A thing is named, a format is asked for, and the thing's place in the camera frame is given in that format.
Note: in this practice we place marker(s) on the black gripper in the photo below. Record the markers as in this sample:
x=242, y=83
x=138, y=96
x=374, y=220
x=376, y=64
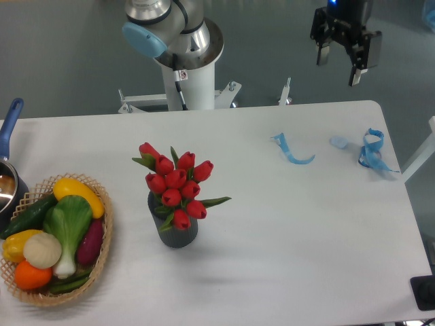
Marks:
x=344, y=22

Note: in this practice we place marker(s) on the red tulip bouquet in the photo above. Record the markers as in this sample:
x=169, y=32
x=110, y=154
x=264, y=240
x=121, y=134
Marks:
x=174, y=184

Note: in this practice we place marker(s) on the silver robot arm blue cap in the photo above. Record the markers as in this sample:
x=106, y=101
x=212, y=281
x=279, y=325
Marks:
x=178, y=36

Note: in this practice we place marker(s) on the dark grey ribbed vase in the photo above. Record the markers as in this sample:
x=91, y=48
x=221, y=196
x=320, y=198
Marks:
x=172, y=236

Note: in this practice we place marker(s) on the small pale blue cap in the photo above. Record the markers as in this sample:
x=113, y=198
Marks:
x=339, y=142

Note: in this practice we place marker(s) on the curved blue tape strip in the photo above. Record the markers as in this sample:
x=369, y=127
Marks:
x=281, y=141

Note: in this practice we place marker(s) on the tangled blue tape strip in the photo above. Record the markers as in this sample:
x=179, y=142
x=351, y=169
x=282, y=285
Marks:
x=370, y=153

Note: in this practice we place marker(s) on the black device at table edge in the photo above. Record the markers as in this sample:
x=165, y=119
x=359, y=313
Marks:
x=423, y=291

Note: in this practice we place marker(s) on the yellow squash toy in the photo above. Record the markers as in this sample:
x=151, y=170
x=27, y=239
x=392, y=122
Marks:
x=72, y=187

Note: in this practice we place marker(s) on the purple sweet potato toy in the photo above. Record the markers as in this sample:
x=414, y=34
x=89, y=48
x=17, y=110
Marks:
x=90, y=246

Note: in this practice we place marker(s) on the green bok choy toy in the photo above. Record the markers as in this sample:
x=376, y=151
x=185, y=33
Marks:
x=68, y=221

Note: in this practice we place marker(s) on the woven wicker basket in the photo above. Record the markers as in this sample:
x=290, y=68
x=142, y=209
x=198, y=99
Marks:
x=42, y=297

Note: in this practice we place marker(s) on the dark green cucumber toy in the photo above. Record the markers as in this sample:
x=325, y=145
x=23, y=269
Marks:
x=32, y=218

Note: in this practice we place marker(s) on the cream garlic bun toy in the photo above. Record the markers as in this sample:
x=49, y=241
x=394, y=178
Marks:
x=42, y=250

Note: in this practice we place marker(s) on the green bean pods toy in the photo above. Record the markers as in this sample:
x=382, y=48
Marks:
x=69, y=284

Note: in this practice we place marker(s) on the yellow bell pepper toy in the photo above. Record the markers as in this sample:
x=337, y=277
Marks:
x=13, y=246

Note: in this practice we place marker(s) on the orange fruit toy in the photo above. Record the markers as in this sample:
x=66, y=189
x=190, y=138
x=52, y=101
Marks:
x=28, y=277

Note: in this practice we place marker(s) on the white frame bar right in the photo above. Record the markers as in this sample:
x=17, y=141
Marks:
x=420, y=156

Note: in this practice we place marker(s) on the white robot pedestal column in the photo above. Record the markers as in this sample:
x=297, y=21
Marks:
x=189, y=80

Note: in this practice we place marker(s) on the white metal base frame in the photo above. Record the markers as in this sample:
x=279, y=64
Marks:
x=223, y=99

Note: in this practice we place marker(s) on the blue handled steel saucepan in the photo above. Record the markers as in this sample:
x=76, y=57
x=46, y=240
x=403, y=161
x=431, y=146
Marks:
x=13, y=187

